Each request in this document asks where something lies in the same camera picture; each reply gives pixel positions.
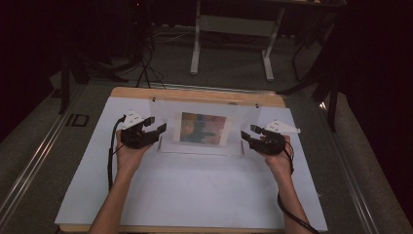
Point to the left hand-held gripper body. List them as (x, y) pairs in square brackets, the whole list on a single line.
[(134, 135)]

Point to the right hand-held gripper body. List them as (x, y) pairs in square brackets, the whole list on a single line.
[(274, 138)]

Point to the picture card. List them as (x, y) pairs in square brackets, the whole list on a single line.
[(203, 128)]

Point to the person's left hand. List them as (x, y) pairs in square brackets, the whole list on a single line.
[(130, 157)]

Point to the person's right hand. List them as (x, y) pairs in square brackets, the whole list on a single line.
[(279, 161)]

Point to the black floor socket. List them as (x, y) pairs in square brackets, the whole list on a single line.
[(78, 120)]

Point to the light blue table mat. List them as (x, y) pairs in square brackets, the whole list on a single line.
[(195, 188)]

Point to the black stand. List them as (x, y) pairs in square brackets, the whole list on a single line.
[(332, 97), (66, 84)]

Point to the metal floor rail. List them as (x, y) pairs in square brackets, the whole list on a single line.
[(35, 159), (350, 169)]

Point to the white metal desk frame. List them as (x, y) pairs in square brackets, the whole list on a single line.
[(235, 26)]

